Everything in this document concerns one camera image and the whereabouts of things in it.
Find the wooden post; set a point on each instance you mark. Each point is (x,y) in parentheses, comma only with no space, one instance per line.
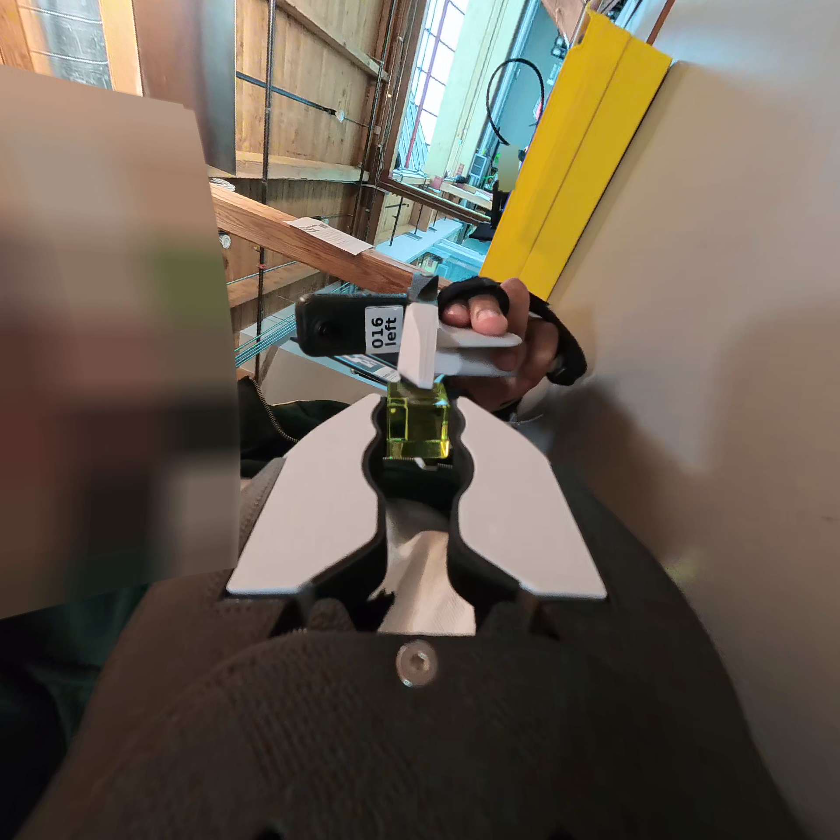
(295,246)

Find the silver metal duct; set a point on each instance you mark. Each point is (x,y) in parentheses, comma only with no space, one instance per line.
(220,85)

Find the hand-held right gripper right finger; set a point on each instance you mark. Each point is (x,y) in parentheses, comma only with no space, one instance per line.
(525,525)

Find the brown wooden board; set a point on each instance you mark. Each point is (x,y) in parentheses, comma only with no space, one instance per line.
(561,16)

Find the person's left hand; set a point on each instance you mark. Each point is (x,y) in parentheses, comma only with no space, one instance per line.
(531,374)

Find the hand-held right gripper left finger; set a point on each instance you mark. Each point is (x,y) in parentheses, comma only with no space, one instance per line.
(315,518)

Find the large yellow plastic bin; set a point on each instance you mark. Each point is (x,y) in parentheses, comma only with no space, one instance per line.
(577,164)

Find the framed black-white marker poster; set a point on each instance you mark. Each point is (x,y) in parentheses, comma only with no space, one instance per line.
(367,365)

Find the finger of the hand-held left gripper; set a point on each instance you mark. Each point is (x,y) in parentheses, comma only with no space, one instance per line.
(418,344)

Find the green transparent cube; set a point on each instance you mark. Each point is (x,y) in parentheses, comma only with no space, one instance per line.
(420,426)

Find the large window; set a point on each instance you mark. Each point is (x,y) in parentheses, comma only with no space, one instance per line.
(433,85)

